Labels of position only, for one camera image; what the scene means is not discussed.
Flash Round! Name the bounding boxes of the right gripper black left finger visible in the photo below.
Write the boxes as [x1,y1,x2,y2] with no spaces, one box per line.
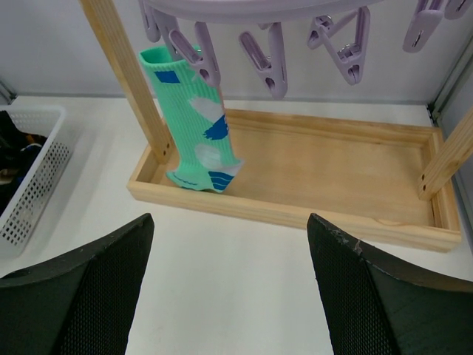
[1,213,154,354]

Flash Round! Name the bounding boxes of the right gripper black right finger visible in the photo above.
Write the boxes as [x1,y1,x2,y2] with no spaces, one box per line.
[307,214,472,354]

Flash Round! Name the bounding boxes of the black blue sport sock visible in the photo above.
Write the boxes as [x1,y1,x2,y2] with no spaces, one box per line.
[1,110,47,214]

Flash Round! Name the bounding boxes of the mint green sock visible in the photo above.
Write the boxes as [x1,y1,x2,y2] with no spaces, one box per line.
[138,46,243,193]

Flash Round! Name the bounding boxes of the purple round clip hanger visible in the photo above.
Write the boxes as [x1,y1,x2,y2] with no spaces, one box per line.
[139,1,472,102]

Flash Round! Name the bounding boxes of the white plastic laundry basket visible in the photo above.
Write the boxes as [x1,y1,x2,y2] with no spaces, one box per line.
[1,105,75,258]

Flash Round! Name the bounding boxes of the wooden hanger rack frame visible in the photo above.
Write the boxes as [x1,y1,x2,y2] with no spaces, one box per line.
[81,1,472,251]

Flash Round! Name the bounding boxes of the aluminium frame post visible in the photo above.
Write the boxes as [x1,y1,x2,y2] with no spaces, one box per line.
[0,79,18,105]

